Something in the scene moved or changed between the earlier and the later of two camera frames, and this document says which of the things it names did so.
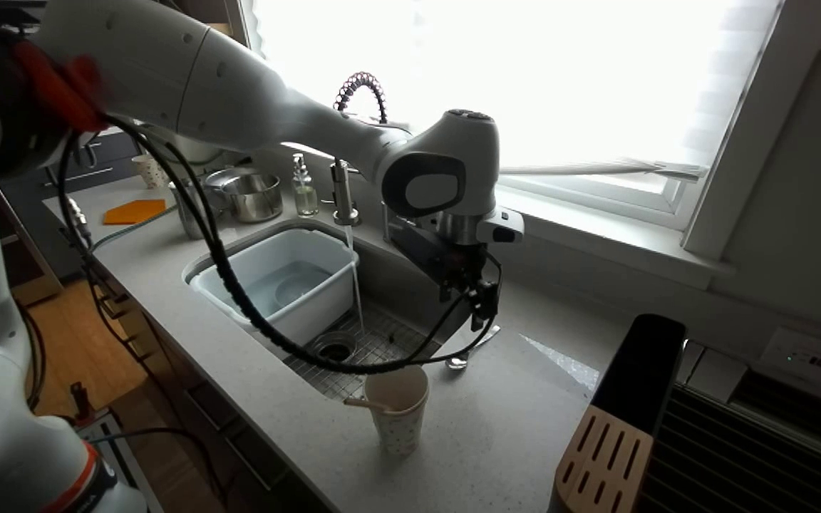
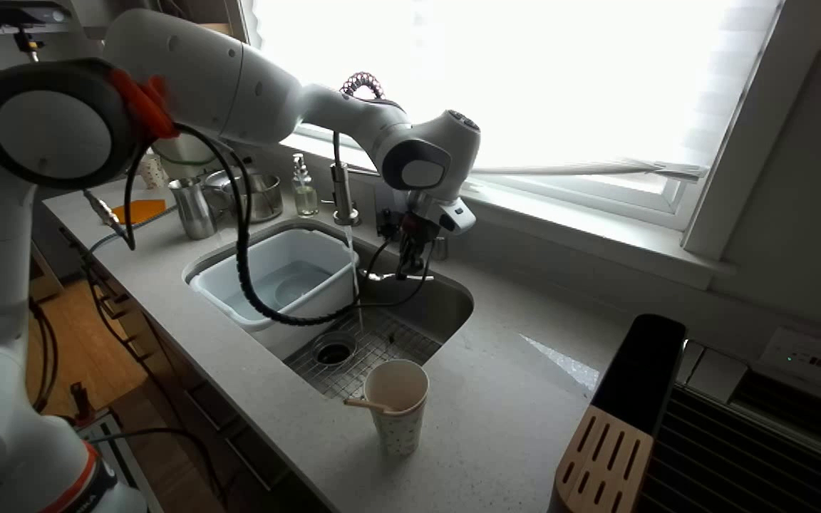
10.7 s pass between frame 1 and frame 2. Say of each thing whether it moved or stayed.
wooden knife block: stayed
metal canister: stayed
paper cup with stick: stayed
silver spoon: moved
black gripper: moved
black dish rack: stayed
